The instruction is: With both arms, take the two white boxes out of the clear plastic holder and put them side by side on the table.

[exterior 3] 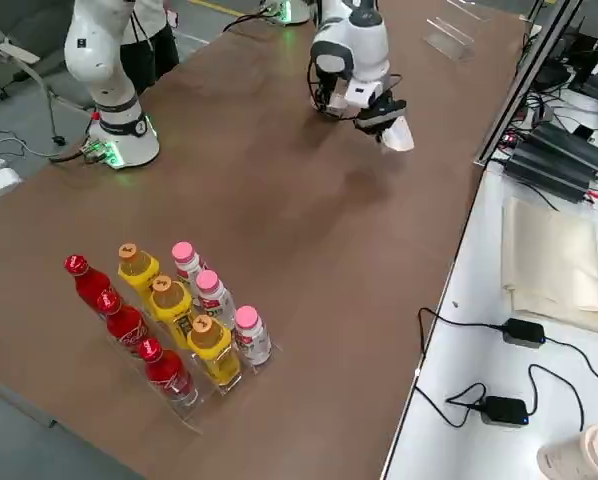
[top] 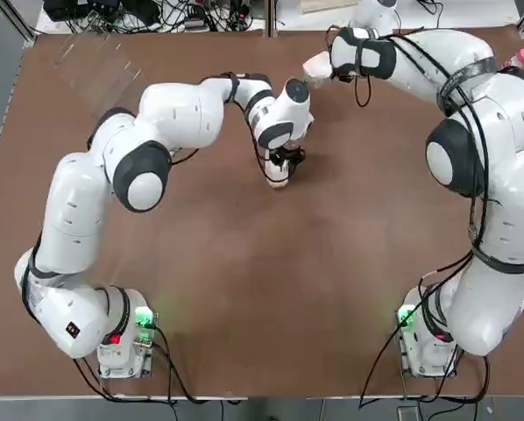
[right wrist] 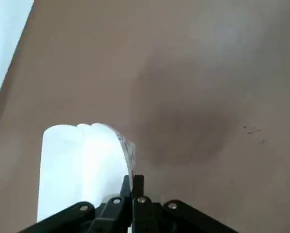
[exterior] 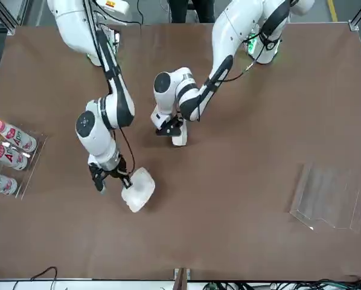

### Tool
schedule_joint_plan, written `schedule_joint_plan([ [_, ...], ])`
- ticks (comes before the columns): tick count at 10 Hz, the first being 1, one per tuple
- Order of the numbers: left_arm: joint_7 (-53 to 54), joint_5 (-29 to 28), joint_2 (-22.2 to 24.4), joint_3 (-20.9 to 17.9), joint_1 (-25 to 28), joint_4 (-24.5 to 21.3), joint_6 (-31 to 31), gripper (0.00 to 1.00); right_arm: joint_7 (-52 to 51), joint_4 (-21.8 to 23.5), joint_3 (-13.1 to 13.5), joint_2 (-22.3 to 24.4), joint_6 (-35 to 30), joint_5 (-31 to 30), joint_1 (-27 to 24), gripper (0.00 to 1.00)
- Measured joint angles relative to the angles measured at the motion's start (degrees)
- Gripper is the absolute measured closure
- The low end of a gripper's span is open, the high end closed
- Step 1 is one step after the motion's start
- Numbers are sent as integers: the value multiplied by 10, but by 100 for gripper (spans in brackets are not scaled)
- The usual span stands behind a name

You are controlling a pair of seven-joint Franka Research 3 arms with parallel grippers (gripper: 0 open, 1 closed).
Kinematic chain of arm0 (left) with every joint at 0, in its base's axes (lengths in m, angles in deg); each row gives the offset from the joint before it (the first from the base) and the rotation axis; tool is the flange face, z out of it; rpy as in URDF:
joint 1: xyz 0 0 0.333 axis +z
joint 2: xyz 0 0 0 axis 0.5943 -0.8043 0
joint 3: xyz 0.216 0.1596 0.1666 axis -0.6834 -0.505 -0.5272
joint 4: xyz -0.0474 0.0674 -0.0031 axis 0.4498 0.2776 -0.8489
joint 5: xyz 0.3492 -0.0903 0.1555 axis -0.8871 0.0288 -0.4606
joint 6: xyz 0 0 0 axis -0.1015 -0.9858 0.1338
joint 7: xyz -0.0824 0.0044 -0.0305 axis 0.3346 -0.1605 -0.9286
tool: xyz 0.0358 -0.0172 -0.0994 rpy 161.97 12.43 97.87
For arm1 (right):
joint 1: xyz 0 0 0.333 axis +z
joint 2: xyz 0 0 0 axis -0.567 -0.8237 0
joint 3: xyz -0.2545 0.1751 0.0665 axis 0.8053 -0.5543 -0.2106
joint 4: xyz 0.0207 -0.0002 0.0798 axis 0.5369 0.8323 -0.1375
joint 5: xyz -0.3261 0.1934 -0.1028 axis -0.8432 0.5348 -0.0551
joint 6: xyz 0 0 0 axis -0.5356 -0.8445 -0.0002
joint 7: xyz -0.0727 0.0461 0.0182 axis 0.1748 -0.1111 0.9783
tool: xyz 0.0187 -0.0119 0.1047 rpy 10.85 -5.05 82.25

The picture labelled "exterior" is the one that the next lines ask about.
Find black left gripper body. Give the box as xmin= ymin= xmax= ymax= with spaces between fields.
xmin=155 ymin=116 xmax=184 ymax=137

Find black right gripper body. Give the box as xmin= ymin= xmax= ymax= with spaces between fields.
xmin=88 ymin=161 xmax=130 ymax=179

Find large white box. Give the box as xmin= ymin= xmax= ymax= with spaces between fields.
xmin=121 ymin=167 xmax=156 ymax=214

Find clear plastic stepped holder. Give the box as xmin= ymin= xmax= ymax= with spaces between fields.
xmin=289 ymin=162 xmax=361 ymax=234

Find clear plastic bottle shelf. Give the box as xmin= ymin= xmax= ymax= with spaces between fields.
xmin=0 ymin=119 xmax=48 ymax=200

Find white bottle pink cap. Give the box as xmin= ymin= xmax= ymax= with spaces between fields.
xmin=0 ymin=172 xmax=19 ymax=196
xmin=0 ymin=120 xmax=37 ymax=153
xmin=0 ymin=140 xmax=28 ymax=171

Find person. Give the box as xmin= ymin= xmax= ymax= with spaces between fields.
xmin=168 ymin=0 xmax=216 ymax=24

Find white cabinet with yellow label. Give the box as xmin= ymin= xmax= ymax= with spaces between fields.
xmin=97 ymin=0 xmax=130 ymax=16

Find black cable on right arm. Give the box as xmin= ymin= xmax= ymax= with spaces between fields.
xmin=117 ymin=126 xmax=137 ymax=179

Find black adapter cable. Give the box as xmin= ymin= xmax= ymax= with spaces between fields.
xmin=30 ymin=266 xmax=59 ymax=283

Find aluminium frame post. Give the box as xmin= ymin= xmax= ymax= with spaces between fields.
xmin=173 ymin=266 xmax=193 ymax=290

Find aluminium corner post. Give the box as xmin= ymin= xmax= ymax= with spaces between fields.
xmin=0 ymin=0 xmax=30 ymax=34
xmin=348 ymin=0 xmax=361 ymax=31

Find tangled desk cables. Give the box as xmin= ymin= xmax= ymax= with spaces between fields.
xmin=204 ymin=274 xmax=361 ymax=290

